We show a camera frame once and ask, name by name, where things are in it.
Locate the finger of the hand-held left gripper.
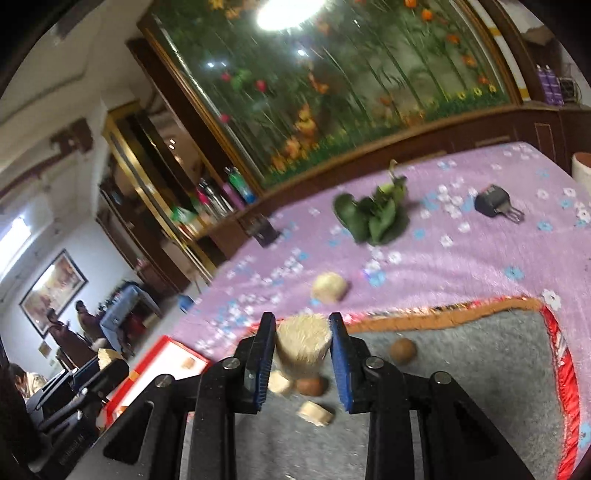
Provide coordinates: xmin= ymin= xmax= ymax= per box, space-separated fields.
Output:
xmin=39 ymin=392 xmax=112 ymax=439
xmin=34 ymin=359 xmax=130 ymax=411

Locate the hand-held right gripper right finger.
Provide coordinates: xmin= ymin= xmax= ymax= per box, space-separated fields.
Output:
xmin=330 ymin=313 xmax=536 ymax=480

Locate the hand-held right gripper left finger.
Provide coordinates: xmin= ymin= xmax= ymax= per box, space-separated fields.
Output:
xmin=67 ymin=313 xmax=276 ymax=480

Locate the red gift box white inside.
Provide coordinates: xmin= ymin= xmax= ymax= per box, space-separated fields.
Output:
xmin=104 ymin=335 xmax=211 ymax=428

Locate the table with blue cloth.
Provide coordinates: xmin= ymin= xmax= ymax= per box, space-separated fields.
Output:
xmin=99 ymin=282 xmax=162 ymax=356

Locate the grey felt mat red border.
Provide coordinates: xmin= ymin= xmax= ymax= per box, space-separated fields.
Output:
xmin=180 ymin=295 xmax=580 ymax=480

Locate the small black box with rod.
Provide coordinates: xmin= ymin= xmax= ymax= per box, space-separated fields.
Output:
xmin=249 ymin=215 xmax=280 ymax=247

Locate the small cardboard carton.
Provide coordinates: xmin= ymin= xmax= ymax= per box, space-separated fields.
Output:
xmin=178 ymin=217 xmax=211 ymax=241

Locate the green artificial leafy plant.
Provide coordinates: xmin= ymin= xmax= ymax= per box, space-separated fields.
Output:
xmin=333 ymin=159 xmax=411 ymax=245

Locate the ceiling light panel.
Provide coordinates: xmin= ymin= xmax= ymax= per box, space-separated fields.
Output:
xmin=0 ymin=217 xmax=28 ymax=268

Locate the pink cup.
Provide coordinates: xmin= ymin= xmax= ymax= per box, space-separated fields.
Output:
xmin=222 ymin=182 xmax=245 ymax=210

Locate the steel thermos jug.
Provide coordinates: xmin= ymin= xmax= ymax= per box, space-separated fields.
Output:
xmin=198 ymin=178 xmax=232 ymax=215

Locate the green plastic bottle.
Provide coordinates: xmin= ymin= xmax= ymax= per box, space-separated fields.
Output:
xmin=225 ymin=166 xmax=257 ymax=205

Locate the gold framed glass door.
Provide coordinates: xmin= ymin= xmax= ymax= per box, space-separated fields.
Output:
xmin=99 ymin=104 xmax=218 ymax=282

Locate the black power adapter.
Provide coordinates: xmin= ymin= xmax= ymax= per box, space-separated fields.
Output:
xmin=475 ymin=185 xmax=526 ymax=223

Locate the wooden ceiling beam ornament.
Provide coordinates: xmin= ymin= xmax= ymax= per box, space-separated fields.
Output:
xmin=46 ymin=117 xmax=95 ymax=158

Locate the glass plant display case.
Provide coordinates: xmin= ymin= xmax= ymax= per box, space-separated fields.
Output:
xmin=139 ymin=0 xmax=525 ymax=190

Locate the white cylindrical container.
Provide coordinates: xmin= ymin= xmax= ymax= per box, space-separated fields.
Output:
xmin=571 ymin=152 xmax=591 ymax=185

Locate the framed wall painting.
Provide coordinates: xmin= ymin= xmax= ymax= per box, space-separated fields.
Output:
xmin=18 ymin=249 xmax=88 ymax=335

